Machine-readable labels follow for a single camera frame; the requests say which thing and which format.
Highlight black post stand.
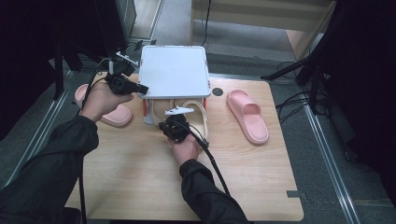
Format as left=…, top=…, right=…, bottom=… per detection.
left=52, top=40, right=85, bottom=101

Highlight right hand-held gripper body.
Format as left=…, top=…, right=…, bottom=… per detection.
left=158, top=105, right=195, bottom=144

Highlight dark grey cabinet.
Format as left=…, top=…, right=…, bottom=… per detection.
left=92, top=0, right=138, bottom=57

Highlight metal floor rail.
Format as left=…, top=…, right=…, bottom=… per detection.
left=303, top=104, right=362, bottom=224
left=6, top=71, right=78, bottom=186

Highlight hanging black cable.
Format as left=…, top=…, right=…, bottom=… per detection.
left=200, top=0, right=213, bottom=48

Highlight wooden cabinet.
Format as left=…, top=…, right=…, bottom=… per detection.
left=189, top=0, right=339, bottom=62

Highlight right hand-held gripper cable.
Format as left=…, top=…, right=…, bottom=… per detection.
left=177, top=119, right=232, bottom=198

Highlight left hand-held gripper cable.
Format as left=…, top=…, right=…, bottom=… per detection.
left=78, top=57, right=115, bottom=224

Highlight pink slipper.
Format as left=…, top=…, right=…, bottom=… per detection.
left=226, top=89, right=270, bottom=146
left=74, top=83, right=134, bottom=128

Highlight white shoe rack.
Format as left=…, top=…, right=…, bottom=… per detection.
left=136, top=45, right=213, bottom=126

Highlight black curtain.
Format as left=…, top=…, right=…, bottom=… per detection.
left=0, top=0, right=125, bottom=141
left=323, top=0, right=396, bottom=206

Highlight black floor cables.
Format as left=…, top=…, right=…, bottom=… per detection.
left=275, top=60, right=331, bottom=124

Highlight black tripod stand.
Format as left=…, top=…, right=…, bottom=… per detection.
left=261, top=46, right=335, bottom=115

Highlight person's right hand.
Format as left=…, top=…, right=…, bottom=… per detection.
left=167, top=132, right=202, bottom=167

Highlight person's left hand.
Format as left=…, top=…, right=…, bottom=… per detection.
left=78, top=81, right=134, bottom=124

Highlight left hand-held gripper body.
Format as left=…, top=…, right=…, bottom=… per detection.
left=104, top=50, right=140, bottom=96

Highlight hand-held gripper cable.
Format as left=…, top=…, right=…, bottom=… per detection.
left=78, top=57, right=115, bottom=224
left=177, top=119, right=232, bottom=198

